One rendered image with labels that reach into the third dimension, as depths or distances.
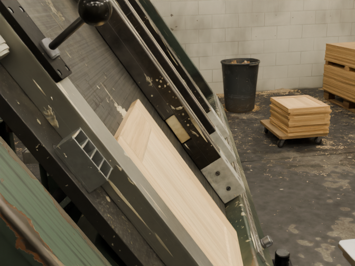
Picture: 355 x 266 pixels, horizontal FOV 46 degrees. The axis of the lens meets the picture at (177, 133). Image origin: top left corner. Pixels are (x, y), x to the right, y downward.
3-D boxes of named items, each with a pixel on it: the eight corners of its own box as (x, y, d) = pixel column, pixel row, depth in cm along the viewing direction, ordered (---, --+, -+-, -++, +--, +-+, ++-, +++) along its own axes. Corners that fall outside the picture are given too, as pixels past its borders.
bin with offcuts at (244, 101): (264, 112, 536) (266, 62, 516) (225, 115, 529) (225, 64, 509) (252, 103, 584) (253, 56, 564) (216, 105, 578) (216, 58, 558)
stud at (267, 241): (264, 251, 102) (274, 245, 101) (259, 244, 101) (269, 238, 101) (262, 245, 104) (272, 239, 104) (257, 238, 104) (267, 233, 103)
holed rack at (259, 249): (263, 262, 93) (265, 261, 93) (256, 253, 93) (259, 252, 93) (216, 96, 250) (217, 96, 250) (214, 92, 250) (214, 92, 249)
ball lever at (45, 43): (43, 72, 52) (105, 20, 44) (23, 47, 51) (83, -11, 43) (62, 59, 55) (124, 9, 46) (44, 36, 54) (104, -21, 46)
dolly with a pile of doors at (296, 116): (329, 145, 412) (333, 105, 399) (278, 149, 405) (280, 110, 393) (302, 127, 470) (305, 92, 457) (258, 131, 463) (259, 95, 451)
